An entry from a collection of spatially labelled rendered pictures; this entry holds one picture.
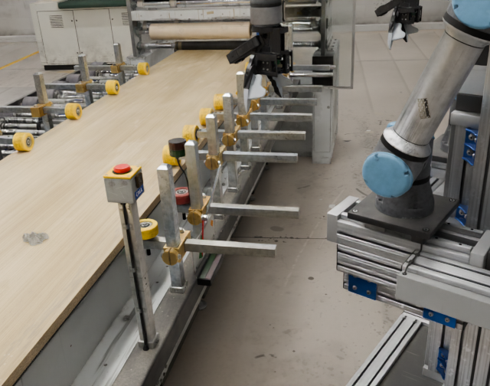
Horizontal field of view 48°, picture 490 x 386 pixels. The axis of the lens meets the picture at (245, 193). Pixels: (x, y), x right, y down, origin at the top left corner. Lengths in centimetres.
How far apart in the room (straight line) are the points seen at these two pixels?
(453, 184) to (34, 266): 120
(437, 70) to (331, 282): 199
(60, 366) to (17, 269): 30
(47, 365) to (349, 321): 163
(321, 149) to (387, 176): 321
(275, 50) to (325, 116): 305
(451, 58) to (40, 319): 109
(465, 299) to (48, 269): 108
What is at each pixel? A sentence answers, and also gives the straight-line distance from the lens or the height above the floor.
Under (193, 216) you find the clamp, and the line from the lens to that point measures 190.
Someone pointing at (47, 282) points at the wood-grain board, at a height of 90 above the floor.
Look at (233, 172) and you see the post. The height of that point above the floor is 79.
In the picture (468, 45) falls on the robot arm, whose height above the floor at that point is 150.
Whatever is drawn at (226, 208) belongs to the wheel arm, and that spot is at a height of 86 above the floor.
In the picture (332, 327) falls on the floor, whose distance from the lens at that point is 275.
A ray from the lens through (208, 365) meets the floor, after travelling 257.
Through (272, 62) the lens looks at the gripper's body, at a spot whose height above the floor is 143.
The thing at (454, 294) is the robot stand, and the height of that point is 95.
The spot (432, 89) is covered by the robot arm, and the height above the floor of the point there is 141.
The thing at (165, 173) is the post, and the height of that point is 111.
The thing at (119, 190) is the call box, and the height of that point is 119.
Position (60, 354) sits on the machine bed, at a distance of 161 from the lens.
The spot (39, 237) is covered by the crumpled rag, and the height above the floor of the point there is 91.
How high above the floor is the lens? 172
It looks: 25 degrees down
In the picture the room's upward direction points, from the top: 3 degrees counter-clockwise
